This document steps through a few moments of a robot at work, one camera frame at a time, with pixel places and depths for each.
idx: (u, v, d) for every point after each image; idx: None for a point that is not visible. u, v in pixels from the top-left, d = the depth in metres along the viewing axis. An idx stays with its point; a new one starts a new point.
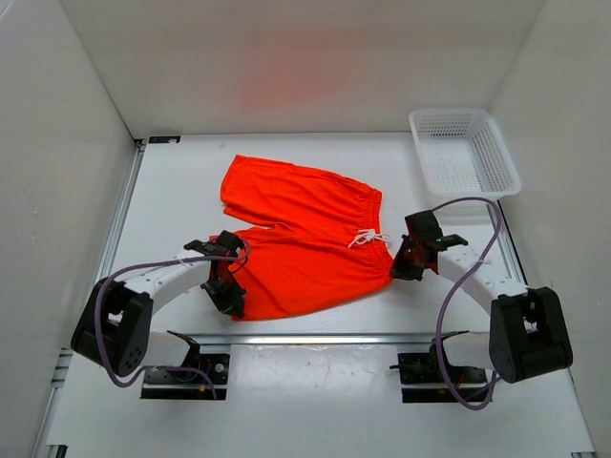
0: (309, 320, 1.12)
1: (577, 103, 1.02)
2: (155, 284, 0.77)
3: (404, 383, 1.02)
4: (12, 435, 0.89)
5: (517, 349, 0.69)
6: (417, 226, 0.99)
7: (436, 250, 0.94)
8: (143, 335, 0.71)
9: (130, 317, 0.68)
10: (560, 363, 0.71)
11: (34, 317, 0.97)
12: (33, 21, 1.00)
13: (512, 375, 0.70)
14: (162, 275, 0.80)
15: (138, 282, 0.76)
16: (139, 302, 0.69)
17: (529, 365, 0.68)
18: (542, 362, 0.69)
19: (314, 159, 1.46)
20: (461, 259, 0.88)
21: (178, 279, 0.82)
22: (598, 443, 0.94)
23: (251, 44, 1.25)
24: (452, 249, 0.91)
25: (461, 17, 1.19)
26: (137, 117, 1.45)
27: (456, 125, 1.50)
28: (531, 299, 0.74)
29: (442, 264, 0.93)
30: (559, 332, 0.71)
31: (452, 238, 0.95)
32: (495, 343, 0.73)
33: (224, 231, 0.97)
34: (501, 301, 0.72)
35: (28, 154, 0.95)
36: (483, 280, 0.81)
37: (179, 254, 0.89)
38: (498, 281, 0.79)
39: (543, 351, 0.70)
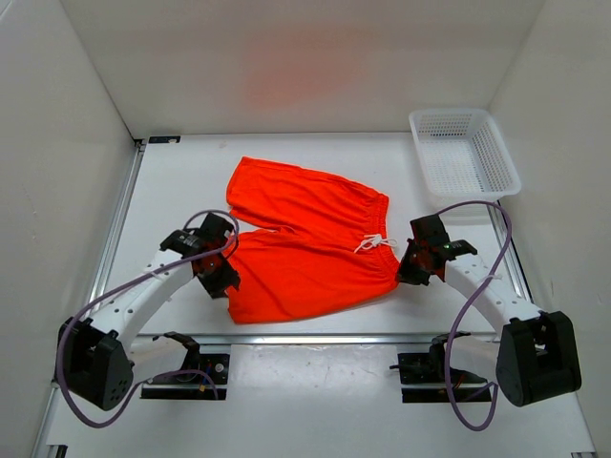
0: (310, 322, 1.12)
1: (577, 104, 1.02)
2: (124, 315, 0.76)
3: (404, 383, 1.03)
4: (12, 436, 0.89)
5: (525, 374, 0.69)
6: (424, 230, 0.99)
7: (443, 258, 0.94)
8: (121, 368, 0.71)
9: (101, 362, 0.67)
10: (569, 386, 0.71)
11: (33, 317, 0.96)
12: (33, 20, 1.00)
13: (519, 398, 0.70)
14: (132, 301, 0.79)
15: (107, 317, 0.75)
16: (106, 345, 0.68)
17: (537, 389, 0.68)
18: (551, 386, 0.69)
19: (314, 159, 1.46)
20: (471, 271, 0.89)
21: (150, 296, 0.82)
22: (597, 443, 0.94)
23: (252, 44, 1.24)
24: (461, 260, 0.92)
25: (461, 18, 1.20)
26: (137, 117, 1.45)
27: (456, 125, 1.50)
28: (542, 323, 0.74)
29: (450, 273, 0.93)
30: (569, 357, 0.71)
31: (461, 246, 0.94)
32: (505, 367, 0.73)
33: (208, 217, 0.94)
34: (515, 325, 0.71)
35: (28, 153, 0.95)
36: (494, 298, 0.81)
37: (154, 260, 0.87)
38: (510, 301, 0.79)
39: (554, 376, 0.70)
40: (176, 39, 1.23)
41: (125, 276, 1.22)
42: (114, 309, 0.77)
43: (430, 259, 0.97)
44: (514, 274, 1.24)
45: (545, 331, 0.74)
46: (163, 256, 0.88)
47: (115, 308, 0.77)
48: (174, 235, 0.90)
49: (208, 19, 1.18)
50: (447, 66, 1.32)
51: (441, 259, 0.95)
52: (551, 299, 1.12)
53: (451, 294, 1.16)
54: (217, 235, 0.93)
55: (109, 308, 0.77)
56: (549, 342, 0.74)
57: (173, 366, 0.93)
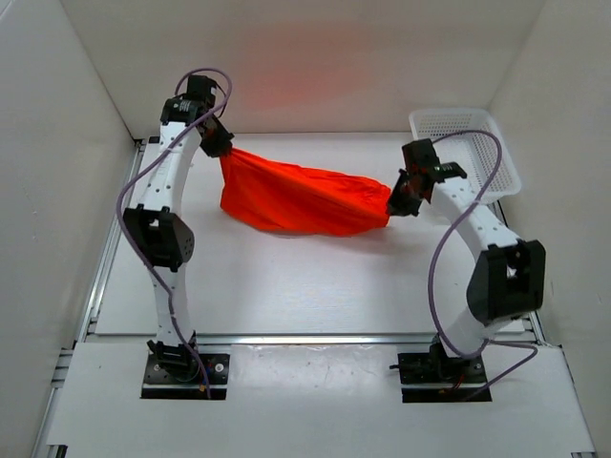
0: (309, 320, 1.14)
1: (576, 104, 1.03)
2: (165, 192, 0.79)
3: (404, 383, 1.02)
4: (13, 436, 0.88)
5: (495, 297, 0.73)
6: (414, 155, 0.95)
7: (433, 180, 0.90)
8: (184, 230, 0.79)
9: (168, 233, 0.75)
10: (530, 307, 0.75)
11: (34, 317, 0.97)
12: (33, 21, 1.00)
13: (486, 317, 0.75)
14: (166, 177, 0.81)
15: (153, 197, 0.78)
16: (166, 220, 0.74)
17: (501, 310, 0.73)
18: (515, 308, 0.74)
19: (315, 159, 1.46)
20: (457, 196, 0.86)
21: (179, 167, 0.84)
22: (598, 444, 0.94)
23: (253, 43, 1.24)
24: (450, 182, 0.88)
25: (461, 18, 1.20)
26: (138, 117, 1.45)
27: (456, 125, 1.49)
28: (517, 249, 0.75)
29: (437, 196, 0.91)
30: (535, 281, 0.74)
31: (452, 168, 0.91)
32: (476, 288, 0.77)
33: (193, 77, 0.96)
34: (491, 251, 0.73)
35: (29, 153, 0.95)
36: (475, 224, 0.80)
37: (164, 135, 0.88)
38: (491, 228, 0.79)
39: (517, 297, 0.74)
40: (176, 39, 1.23)
41: (125, 276, 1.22)
42: (155, 190, 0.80)
43: (419, 181, 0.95)
44: None
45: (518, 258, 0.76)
46: (170, 128, 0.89)
47: (157, 189, 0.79)
48: (167, 101, 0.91)
49: (208, 19, 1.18)
50: (446, 66, 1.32)
51: (431, 181, 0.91)
52: (550, 299, 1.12)
53: (450, 293, 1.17)
54: (206, 95, 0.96)
55: (150, 189, 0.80)
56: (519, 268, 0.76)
57: (175, 341, 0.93)
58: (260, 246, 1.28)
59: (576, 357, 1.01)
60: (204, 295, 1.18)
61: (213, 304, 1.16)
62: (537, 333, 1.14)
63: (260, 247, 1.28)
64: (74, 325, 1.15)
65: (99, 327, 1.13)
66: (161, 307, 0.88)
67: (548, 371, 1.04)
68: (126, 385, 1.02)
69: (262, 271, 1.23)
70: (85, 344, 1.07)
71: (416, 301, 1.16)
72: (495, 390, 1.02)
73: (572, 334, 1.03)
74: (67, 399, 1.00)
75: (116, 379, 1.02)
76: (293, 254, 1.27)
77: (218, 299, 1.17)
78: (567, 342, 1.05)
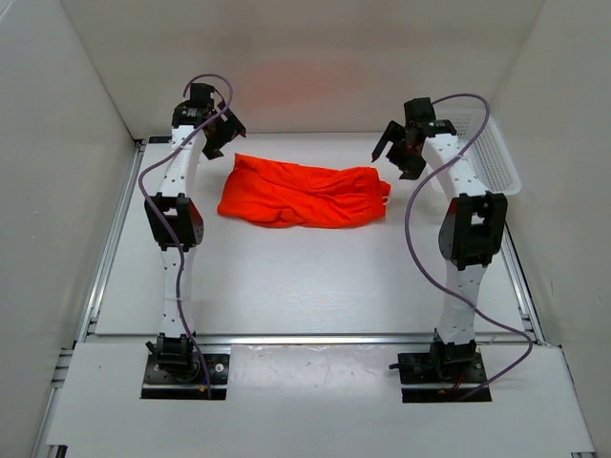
0: (309, 320, 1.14)
1: (577, 104, 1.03)
2: (180, 182, 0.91)
3: (404, 383, 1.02)
4: (13, 436, 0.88)
5: (458, 238, 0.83)
6: (413, 110, 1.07)
7: (425, 134, 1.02)
8: (197, 215, 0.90)
9: (184, 215, 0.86)
10: (490, 250, 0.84)
11: (34, 317, 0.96)
12: (34, 21, 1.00)
13: (452, 256, 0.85)
14: (179, 171, 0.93)
15: (170, 186, 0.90)
16: (183, 203, 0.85)
17: (465, 252, 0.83)
18: (476, 249, 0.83)
19: (315, 159, 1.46)
20: (444, 150, 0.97)
21: (190, 162, 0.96)
22: (598, 443, 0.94)
23: (253, 43, 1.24)
24: (439, 137, 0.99)
25: (461, 18, 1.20)
26: (138, 117, 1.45)
27: (456, 125, 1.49)
28: (485, 201, 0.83)
29: (427, 149, 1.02)
30: (497, 227, 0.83)
31: (445, 125, 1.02)
32: (446, 231, 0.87)
33: (193, 86, 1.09)
34: (460, 198, 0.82)
35: (28, 153, 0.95)
36: (453, 175, 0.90)
37: (175, 134, 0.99)
38: (465, 180, 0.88)
39: (480, 242, 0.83)
40: (177, 39, 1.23)
41: (125, 276, 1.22)
42: (171, 180, 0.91)
43: (412, 135, 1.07)
44: (514, 274, 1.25)
45: (486, 207, 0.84)
46: (179, 131, 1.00)
47: (172, 179, 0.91)
48: (176, 109, 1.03)
49: (208, 19, 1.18)
50: (446, 66, 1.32)
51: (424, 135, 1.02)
52: (551, 299, 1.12)
53: None
54: (208, 101, 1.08)
55: (167, 179, 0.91)
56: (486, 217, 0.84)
57: (177, 335, 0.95)
58: (260, 246, 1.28)
59: (576, 357, 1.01)
60: (204, 296, 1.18)
61: (213, 304, 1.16)
62: (537, 333, 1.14)
63: (260, 247, 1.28)
64: (74, 325, 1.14)
65: (99, 327, 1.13)
66: (169, 291, 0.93)
67: (547, 371, 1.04)
68: (126, 385, 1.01)
69: (262, 270, 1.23)
70: (85, 344, 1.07)
71: (417, 301, 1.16)
72: (495, 390, 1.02)
73: (572, 334, 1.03)
74: (67, 399, 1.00)
75: (116, 380, 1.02)
76: (292, 253, 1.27)
77: (218, 300, 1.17)
78: (567, 341, 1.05)
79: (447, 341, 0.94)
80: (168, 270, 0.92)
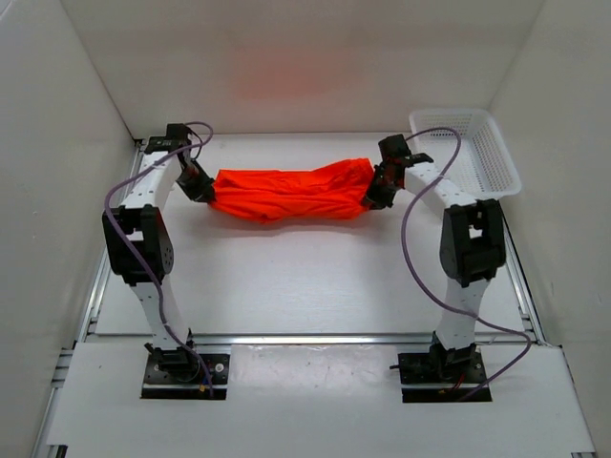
0: (309, 320, 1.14)
1: (576, 104, 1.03)
2: (148, 195, 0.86)
3: (404, 383, 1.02)
4: (13, 436, 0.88)
5: (461, 249, 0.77)
6: (389, 148, 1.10)
7: (403, 167, 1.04)
8: (166, 233, 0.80)
9: (152, 224, 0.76)
10: (495, 263, 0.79)
11: (33, 318, 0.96)
12: (34, 21, 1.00)
13: (456, 274, 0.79)
14: (148, 186, 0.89)
15: (135, 199, 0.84)
16: (149, 213, 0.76)
17: (470, 265, 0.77)
18: (481, 262, 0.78)
19: (315, 159, 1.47)
20: (425, 175, 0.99)
21: (159, 181, 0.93)
22: (598, 444, 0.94)
23: (252, 43, 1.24)
24: (418, 166, 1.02)
25: (461, 19, 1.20)
26: (138, 117, 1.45)
27: (455, 125, 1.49)
28: (478, 209, 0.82)
29: (408, 178, 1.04)
30: (498, 237, 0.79)
31: (421, 156, 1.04)
32: (446, 247, 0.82)
33: (170, 125, 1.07)
34: (452, 209, 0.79)
35: (28, 154, 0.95)
36: (440, 192, 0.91)
37: (147, 159, 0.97)
38: (452, 194, 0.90)
39: (484, 253, 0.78)
40: (176, 39, 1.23)
41: None
42: (137, 195, 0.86)
43: (392, 170, 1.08)
44: (515, 274, 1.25)
45: (480, 218, 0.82)
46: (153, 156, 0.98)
47: (139, 194, 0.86)
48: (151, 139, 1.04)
49: (208, 18, 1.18)
50: (447, 66, 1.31)
51: (402, 169, 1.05)
52: (551, 299, 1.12)
53: None
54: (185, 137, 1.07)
55: (133, 196, 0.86)
56: (482, 227, 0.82)
57: (172, 344, 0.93)
58: (258, 252, 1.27)
59: (576, 357, 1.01)
60: (204, 296, 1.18)
61: (213, 305, 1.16)
62: (537, 333, 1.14)
63: (261, 246, 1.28)
64: (74, 325, 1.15)
65: (99, 327, 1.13)
66: (152, 320, 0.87)
67: (547, 371, 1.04)
68: (126, 385, 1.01)
69: (261, 270, 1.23)
70: (85, 344, 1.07)
71: (417, 302, 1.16)
72: (495, 390, 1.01)
73: (572, 334, 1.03)
74: (67, 399, 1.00)
75: (116, 380, 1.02)
76: (292, 253, 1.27)
77: (218, 299, 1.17)
78: (567, 342, 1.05)
79: (447, 347, 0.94)
80: (145, 302, 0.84)
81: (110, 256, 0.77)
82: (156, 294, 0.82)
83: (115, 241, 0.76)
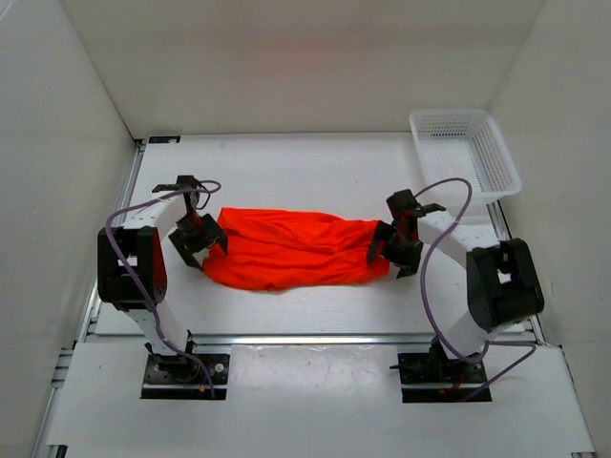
0: (309, 320, 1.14)
1: (576, 104, 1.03)
2: (150, 220, 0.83)
3: (404, 383, 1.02)
4: (12, 436, 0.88)
5: (493, 298, 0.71)
6: (398, 203, 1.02)
7: (416, 218, 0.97)
8: (160, 260, 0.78)
9: (146, 245, 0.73)
10: (531, 309, 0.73)
11: (33, 318, 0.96)
12: (34, 20, 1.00)
13: (489, 323, 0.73)
14: (152, 213, 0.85)
15: (134, 221, 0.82)
16: (146, 233, 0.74)
17: (504, 314, 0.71)
18: (517, 311, 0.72)
19: (314, 159, 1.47)
20: (439, 222, 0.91)
21: (164, 213, 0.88)
22: (598, 444, 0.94)
23: (252, 43, 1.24)
24: (431, 215, 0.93)
25: (461, 19, 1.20)
26: (138, 117, 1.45)
27: (455, 125, 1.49)
28: (504, 251, 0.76)
29: (423, 229, 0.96)
30: (532, 281, 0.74)
31: (431, 205, 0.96)
32: (474, 296, 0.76)
33: (180, 176, 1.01)
34: (475, 253, 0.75)
35: (28, 154, 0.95)
36: (459, 237, 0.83)
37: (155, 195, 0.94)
38: (474, 237, 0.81)
39: (517, 300, 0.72)
40: (176, 39, 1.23)
41: None
42: (138, 218, 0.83)
43: (406, 222, 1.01)
44: None
45: (507, 260, 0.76)
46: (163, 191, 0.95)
47: (140, 218, 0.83)
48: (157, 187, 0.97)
49: (208, 18, 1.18)
50: (446, 66, 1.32)
51: (414, 220, 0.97)
52: (550, 299, 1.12)
53: (451, 293, 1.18)
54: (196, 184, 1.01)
55: (134, 218, 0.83)
56: (511, 271, 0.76)
57: (172, 352, 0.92)
58: None
59: (576, 357, 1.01)
60: (204, 296, 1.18)
61: (213, 305, 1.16)
62: (537, 333, 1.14)
63: None
64: (74, 325, 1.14)
65: (99, 327, 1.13)
66: (151, 334, 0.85)
67: (548, 372, 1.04)
68: (126, 385, 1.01)
69: None
70: (85, 344, 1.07)
71: (416, 302, 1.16)
72: (495, 390, 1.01)
73: (571, 334, 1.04)
74: (67, 400, 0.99)
75: (116, 380, 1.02)
76: None
77: (218, 300, 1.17)
78: (567, 342, 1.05)
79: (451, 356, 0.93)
80: (141, 324, 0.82)
81: (99, 278, 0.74)
82: (151, 318, 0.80)
83: (106, 262, 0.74)
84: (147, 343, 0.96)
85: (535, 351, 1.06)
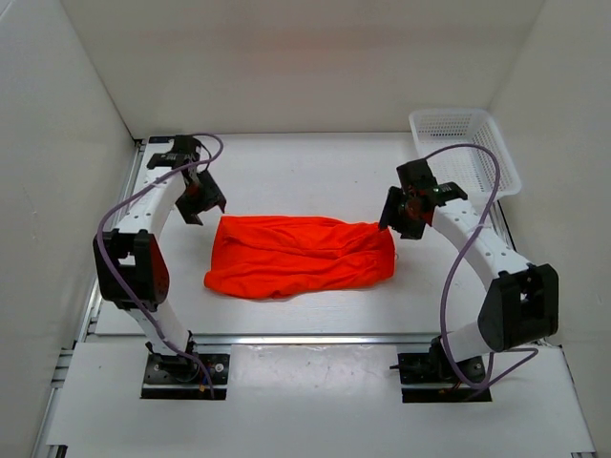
0: (309, 320, 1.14)
1: (577, 103, 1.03)
2: (145, 218, 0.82)
3: (404, 383, 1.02)
4: (12, 436, 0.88)
5: (508, 328, 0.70)
6: (410, 176, 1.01)
7: (432, 202, 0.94)
8: (160, 264, 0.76)
9: (143, 254, 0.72)
10: (544, 332, 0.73)
11: (33, 318, 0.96)
12: (34, 21, 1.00)
13: (499, 346, 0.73)
14: (146, 207, 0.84)
15: (129, 221, 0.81)
16: (143, 240, 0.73)
17: (516, 340, 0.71)
18: (531, 336, 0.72)
19: (314, 159, 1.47)
20: (460, 219, 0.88)
21: (158, 205, 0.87)
22: (599, 444, 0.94)
23: (252, 43, 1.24)
24: (452, 206, 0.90)
25: (461, 18, 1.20)
26: (138, 117, 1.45)
27: (455, 125, 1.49)
28: (529, 275, 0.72)
29: (438, 219, 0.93)
30: (553, 308, 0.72)
31: (452, 190, 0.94)
32: (488, 317, 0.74)
33: (177, 137, 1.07)
34: (503, 281, 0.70)
35: (28, 154, 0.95)
36: (483, 249, 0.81)
37: (150, 178, 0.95)
38: (499, 253, 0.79)
39: (532, 324, 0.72)
40: (176, 39, 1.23)
41: None
42: (134, 216, 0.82)
43: (418, 203, 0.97)
44: None
45: (530, 282, 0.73)
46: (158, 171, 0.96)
47: (136, 216, 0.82)
48: (154, 156, 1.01)
49: (208, 18, 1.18)
50: (447, 66, 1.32)
51: (431, 203, 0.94)
52: None
53: (451, 293, 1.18)
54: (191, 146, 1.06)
55: (128, 217, 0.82)
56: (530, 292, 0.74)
57: (172, 352, 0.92)
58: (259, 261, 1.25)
59: (576, 357, 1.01)
60: (204, 296, 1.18)
61: (213, 305, 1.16)
62: None
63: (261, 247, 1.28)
64: (74, 325, 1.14)
65: (99, 327, 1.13)
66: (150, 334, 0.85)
67: (548, 372, 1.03)
68: (126, 385, 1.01)
69: None
70: (85, 344, 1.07)
71: (416, 302, 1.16)
72: (495, 391, 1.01)
73: (572, 333, 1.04)
74: (67, 399, 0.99)
75: (116, 380, 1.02)
76: None
77: (218, 300, 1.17)
78: (567, 342, 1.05)
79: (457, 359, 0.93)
80: (141, 323, 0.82)
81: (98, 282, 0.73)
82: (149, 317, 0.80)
83: (102, 270, 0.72)
84: (149, 343, 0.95)
85: (537, 352, 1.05)
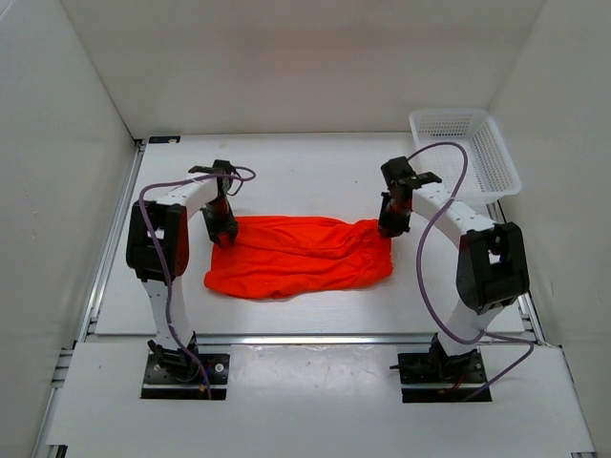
0: (309, 320, 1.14)
1: (577, 104, 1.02)
2: (181, 198, 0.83)
3: (404, 383, 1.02)
4: (12, 436, 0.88)
5: (480, 281, 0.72)
6: (392, 171, 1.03)
7: (411, 188, 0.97)
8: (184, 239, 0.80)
9: (174, 221, 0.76)
10: (516, 291, 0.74)
11: (33, 318, 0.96)
12: (34, 21, 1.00)
13: (475, 304, 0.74)
14: (185, 191, 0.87)
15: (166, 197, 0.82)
16: (177, 210, 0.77)
17: (491, 295, 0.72)
18: (503, 291, 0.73)
19: (314, 159, 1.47)
20: (434, 197, 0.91)
21: (195, 194, 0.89)
22: (599, 444, 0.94)
23: (252, 43, 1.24)
24: (427, 187, 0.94)
25: (461, 18, 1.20)
26: (138, 117, 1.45)
27: (455, 125, 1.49)
28: (496, 234, 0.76)
29: (417, 202, 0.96)
30: (520, 263, 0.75)
31: (427, 176, 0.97)
32: (463, 275, 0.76)
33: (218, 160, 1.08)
34: (469, 236, 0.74)
35: (28, 155, 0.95)
36: (454, 215, 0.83)
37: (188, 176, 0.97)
38: (468, 218, 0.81)
39: (504, 281, 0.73)
40: (176, 39, 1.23)
41: (124, 277, 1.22)
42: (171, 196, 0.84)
43: (399, 193, 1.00)
44: None
45: (498, 241, 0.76)
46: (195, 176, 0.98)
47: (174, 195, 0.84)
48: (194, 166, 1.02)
49: (208, 19, 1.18)
50: (446, 66, 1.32)
51: (410, 190, 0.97)
52: (551, 300, 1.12)
53: (451, 292, 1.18)
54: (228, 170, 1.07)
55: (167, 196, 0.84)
56: (501, 252, 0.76)
57: (175, 345, 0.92)
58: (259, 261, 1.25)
59: (576, 357, 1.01)
60: (204, 296, 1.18)
61: (213, 305, 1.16)
62: (537, 333, 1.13)
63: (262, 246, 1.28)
64: (74, 325, 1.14)
65: (99, 327, 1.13)
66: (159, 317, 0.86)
67: (548, 371, 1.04)
68: (126, 385, 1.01)
69: None
70: (85, 344, 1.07)
71: (416, 302, 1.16)
72: (495, 390, 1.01)
73: (572, 333, 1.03)
74: (67, 399, 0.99)
75: (116, 380, 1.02)
76: None
77: (218, 300, 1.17)
78: (567, 342, 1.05)
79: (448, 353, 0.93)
80: (153, 300, 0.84)
81: (127, 245, 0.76)
82: (164, 293, 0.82)
83: (135, 232, 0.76)
84: (150, 343, 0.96)
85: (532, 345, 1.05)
